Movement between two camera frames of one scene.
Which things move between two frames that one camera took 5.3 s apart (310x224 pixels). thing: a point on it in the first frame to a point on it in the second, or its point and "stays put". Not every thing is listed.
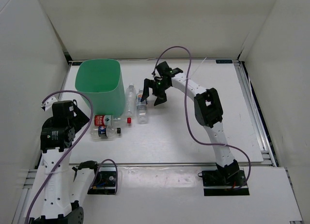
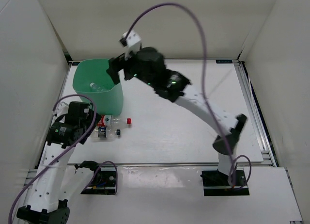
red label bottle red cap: x=111 y=120 stays put
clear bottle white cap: x=131 y=101 to x=98 y=88
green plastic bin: x=102 y=79 stays put
